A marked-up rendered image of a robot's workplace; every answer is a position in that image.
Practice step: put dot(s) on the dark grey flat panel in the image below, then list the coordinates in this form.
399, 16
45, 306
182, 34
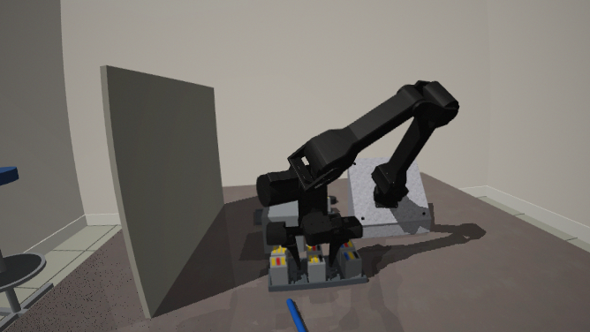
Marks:
165, 165

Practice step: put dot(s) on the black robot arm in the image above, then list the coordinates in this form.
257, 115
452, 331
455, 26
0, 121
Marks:
332, 152

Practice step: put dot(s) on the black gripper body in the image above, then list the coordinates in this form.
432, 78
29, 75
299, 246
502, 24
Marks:
278, 234

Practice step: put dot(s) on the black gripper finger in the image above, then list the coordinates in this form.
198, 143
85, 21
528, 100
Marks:
334, 247
294, 252

